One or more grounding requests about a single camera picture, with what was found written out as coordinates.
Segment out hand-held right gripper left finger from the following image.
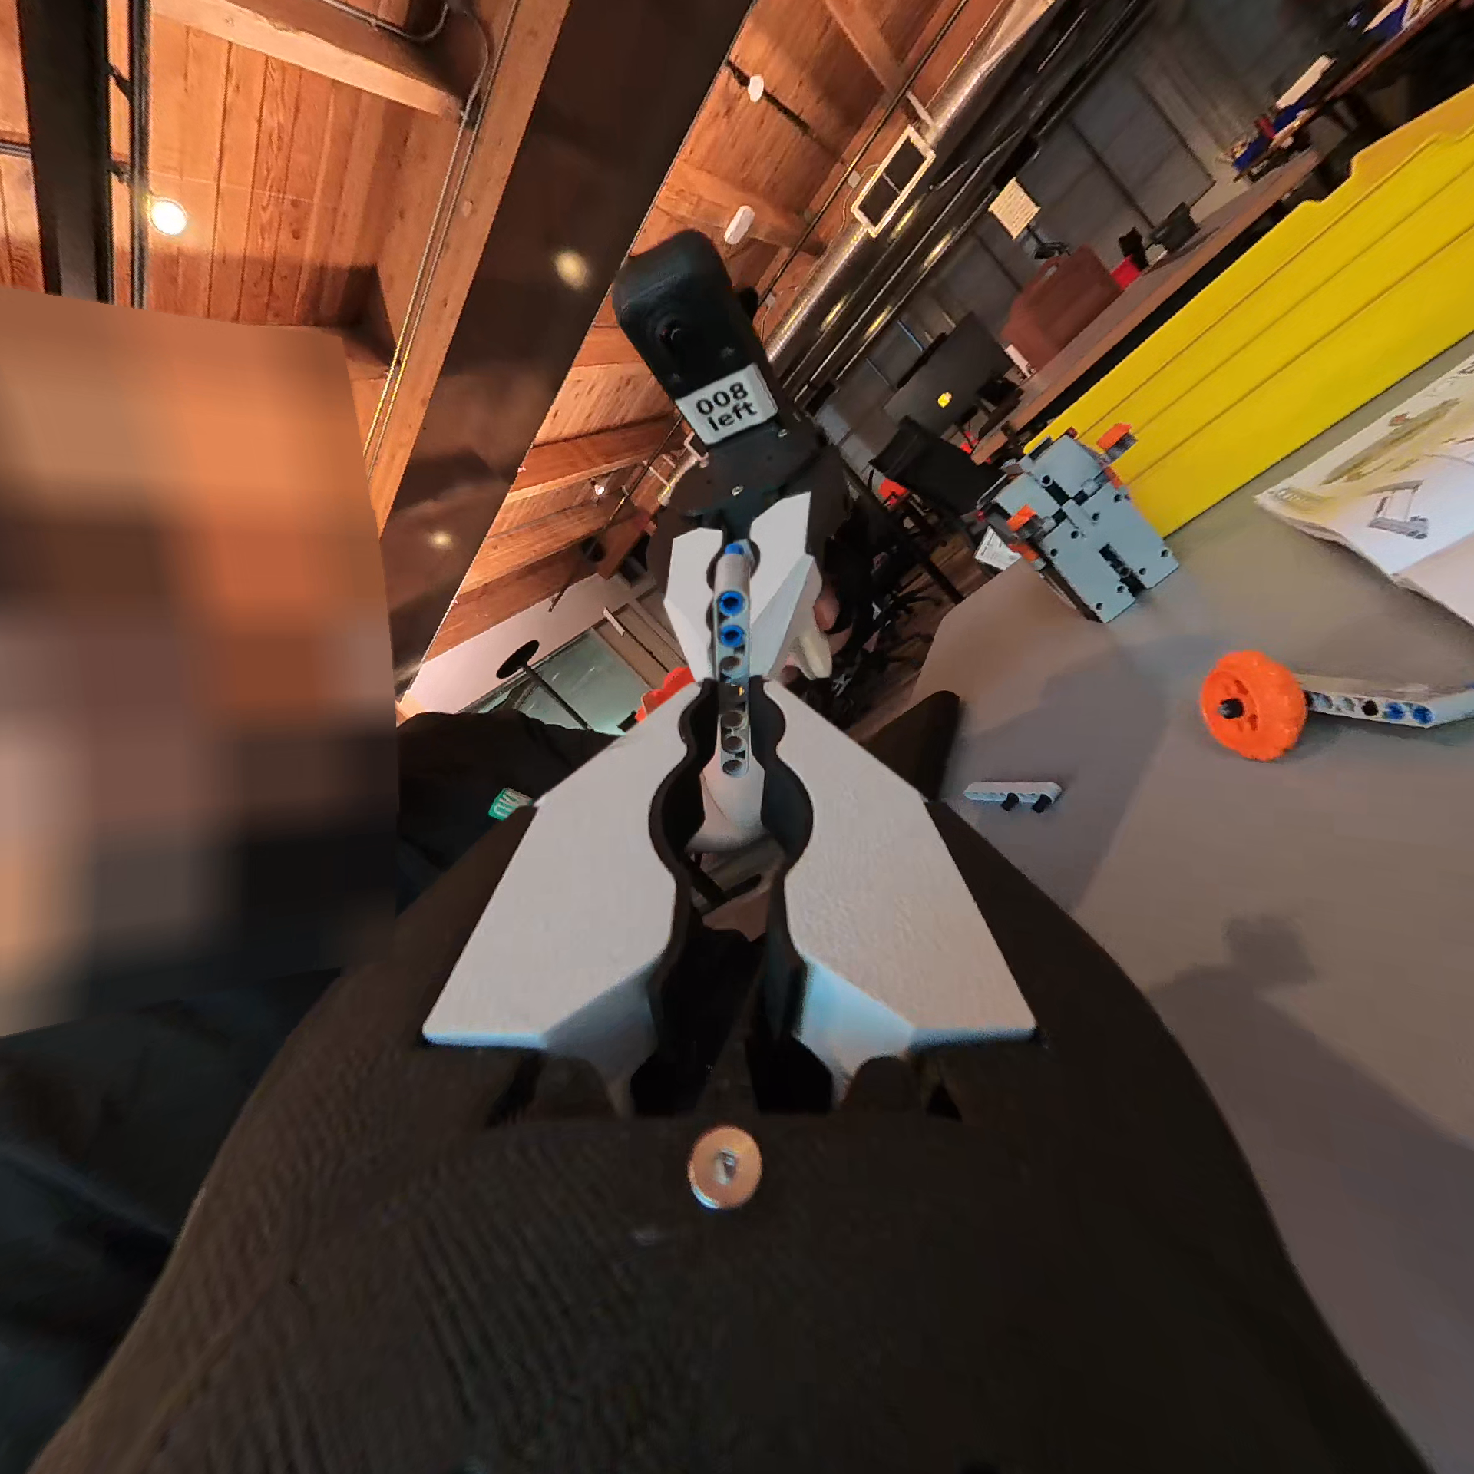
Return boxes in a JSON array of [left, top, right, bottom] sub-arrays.
[[420, 679, 706, 1110]]

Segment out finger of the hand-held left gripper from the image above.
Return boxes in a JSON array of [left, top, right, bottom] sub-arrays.
[[747, 491, 816, 683], [665, 527, 726, 683]]

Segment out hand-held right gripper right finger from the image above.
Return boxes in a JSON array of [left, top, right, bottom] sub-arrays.
[[758, 679, 1039, 1098]]

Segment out grey angled beam blue pins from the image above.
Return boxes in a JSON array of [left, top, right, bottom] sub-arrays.
[[705, 543, 769, 788]]

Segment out black perforated panel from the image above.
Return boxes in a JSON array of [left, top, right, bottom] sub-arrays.
[[859, 691, 961, 802]]

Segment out white vent grille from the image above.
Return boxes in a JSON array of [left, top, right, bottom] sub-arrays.
[[851, 126, 937, 242]]

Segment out black monitor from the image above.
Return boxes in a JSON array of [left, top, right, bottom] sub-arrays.
[[883, 309, 1017, 434]]

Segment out grey brick robot model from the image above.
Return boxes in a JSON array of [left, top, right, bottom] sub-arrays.
[[991, 424, 1180, 626]]

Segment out orange wheel beam assembly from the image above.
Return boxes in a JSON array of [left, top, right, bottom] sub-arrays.
[[1200, 650, 1474, 763]]

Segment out yellow storage bin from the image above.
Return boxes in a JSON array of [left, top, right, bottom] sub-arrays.
[[1024, 86, 1474, 538]]

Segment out open instruction booklet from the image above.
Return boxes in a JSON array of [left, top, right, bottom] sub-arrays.
[[1255, 352, 1474, 626]]

